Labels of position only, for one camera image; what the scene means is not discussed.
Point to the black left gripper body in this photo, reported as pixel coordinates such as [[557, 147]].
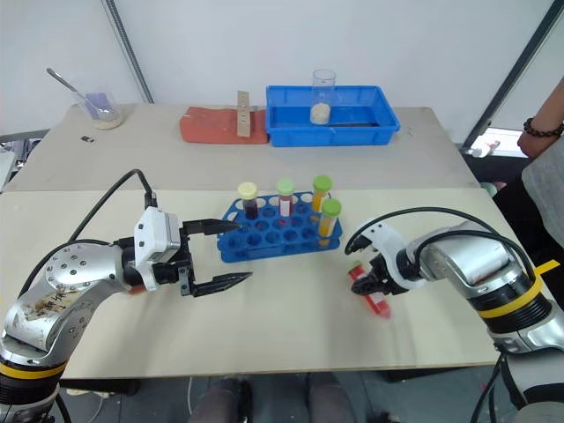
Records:
[[169, 272]]

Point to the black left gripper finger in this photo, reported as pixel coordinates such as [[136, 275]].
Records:
[[220, 284], [211, 227]]

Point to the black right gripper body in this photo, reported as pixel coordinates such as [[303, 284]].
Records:
[[390, 282]]

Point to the red test tube green cap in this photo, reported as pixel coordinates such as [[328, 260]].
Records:
[[380, 303]]

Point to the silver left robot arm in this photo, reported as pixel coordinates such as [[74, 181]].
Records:
[[66, 282]]

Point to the person's forearm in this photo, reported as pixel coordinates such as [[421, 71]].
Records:
[[544, 119]]

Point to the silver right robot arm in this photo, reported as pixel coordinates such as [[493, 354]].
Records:
[[476, 264]]

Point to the orange test tube green cap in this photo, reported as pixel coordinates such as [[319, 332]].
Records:
[[328, 222], [320, 194]]

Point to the blue test tube rack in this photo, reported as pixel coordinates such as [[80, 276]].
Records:
[[282, 238]]

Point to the dark red tube yellow cap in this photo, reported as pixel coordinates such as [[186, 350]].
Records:
[[250, 205]]

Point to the red labelled tube green cap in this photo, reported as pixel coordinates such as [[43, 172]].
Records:
[[286, 200]]

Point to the red-orange mat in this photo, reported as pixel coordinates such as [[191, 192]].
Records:
[[211, 128]]

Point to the black table foot bar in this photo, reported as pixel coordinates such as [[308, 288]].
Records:
[[436, 374]]

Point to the wooden strip with holes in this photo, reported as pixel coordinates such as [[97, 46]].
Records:
[[243, 119]]

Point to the dark rounded shape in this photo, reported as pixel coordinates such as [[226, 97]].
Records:
[[224, 398]]

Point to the blue plastic bin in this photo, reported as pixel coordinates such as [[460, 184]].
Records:
[[335, 130]]

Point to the pale green round object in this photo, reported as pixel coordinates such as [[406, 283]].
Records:
[[494, 188]]

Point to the small black clip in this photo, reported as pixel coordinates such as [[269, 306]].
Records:
[[88, 139]]

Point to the glass beaker with powder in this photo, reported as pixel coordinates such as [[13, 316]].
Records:
[[106, 115]]

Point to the white object on floor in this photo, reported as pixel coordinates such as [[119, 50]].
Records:
[[480, 150]]

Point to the clear beaker with white powder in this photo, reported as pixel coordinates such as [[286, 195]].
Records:
[[321, 112]]

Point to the threaded metal pole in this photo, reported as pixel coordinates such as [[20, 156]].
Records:
[[130, 48]]

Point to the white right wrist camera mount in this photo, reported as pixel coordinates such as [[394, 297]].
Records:
[[388, 242]]

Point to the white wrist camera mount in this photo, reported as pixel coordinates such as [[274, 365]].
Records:
[[388, 242], [154, 233]]

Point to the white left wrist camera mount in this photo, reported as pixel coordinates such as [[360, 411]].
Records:
[[154, 233]]

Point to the grey metal frame bar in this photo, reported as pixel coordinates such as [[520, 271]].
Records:
[[511, 75]]

